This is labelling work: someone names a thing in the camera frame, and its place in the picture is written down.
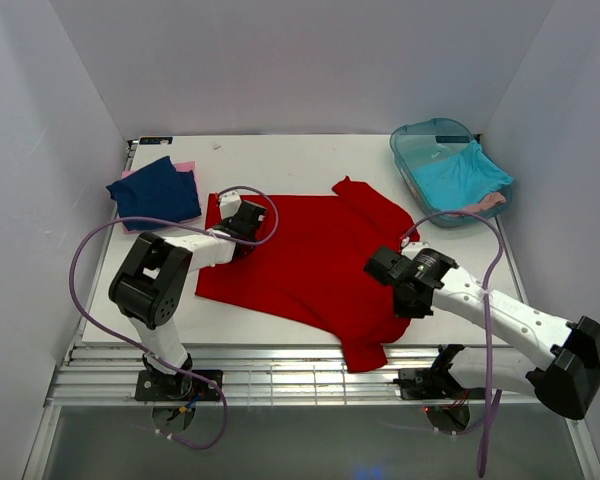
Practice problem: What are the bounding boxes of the teal plastic bin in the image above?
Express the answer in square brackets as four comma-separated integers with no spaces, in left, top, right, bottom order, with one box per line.
[389,118,513,229]

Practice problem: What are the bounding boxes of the red t shirt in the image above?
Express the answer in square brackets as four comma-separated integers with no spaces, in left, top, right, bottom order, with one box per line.
[196,178,414,373]

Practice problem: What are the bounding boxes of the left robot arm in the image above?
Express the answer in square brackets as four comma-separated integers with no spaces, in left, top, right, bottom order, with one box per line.
[109,195,267,398]

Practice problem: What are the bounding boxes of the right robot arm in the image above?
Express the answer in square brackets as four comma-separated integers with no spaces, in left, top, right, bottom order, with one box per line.
[364,246,600,420]

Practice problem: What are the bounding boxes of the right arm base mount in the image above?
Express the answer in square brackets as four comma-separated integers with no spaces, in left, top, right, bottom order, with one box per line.
[393,368,485,401]

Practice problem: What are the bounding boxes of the navy blue folded t shirt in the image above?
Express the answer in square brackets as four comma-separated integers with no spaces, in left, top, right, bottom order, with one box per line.
[105,155,203,232]

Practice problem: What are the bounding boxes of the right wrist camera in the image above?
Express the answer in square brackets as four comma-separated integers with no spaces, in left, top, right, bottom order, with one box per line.
[400,237,430,258]

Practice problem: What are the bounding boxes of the pink folded t shirt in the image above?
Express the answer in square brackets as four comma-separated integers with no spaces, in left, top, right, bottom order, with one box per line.
[121,160,197,235]

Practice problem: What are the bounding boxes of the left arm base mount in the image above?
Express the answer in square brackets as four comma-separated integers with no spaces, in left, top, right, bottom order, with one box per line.
[134,370,220,403]

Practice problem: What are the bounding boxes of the salmon pink t shirt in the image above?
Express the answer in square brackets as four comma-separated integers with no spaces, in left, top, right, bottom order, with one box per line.
[462,192,507,214]

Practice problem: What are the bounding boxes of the turquoise t shirt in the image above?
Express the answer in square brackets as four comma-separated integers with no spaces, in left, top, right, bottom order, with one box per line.
[413,140,514,211]

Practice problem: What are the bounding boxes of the aluminium rail frame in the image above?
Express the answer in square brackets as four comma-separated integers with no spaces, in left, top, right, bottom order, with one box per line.
[25,134,600,479]

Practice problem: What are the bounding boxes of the blue label sticker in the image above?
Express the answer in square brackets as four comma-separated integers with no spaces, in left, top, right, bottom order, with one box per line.
[138,136,173,146]

